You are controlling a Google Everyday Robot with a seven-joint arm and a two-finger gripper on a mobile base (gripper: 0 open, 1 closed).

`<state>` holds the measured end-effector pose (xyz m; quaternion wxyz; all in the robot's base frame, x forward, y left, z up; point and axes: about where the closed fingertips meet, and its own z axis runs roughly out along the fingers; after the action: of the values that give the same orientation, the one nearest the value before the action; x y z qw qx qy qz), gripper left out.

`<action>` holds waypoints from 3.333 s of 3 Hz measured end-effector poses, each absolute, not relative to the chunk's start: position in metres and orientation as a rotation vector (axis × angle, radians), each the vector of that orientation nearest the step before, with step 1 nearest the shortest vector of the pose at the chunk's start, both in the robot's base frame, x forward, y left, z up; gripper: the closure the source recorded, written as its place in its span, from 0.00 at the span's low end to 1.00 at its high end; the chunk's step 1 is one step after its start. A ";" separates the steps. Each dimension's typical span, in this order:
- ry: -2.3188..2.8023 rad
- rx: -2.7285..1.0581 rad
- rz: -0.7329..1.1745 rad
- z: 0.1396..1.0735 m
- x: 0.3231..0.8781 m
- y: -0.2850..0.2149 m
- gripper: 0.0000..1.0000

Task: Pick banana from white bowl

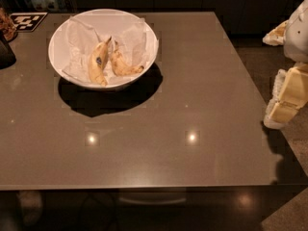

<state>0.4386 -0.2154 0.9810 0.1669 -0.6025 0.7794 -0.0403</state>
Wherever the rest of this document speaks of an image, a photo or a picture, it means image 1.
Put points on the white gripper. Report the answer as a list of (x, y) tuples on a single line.
[(297, 33)]

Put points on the spotted yellow banana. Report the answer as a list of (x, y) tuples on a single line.
[(120, 67)]

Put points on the yellow banana with sticker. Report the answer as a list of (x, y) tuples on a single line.
[(97, 62)]

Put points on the white ceramic bowl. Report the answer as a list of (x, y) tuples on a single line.
[(104, 21)]

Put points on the black white fiducial marker card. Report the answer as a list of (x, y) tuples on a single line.
[(27, 22)]

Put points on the brown speckled container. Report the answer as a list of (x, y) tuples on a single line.
[(6, 26)]

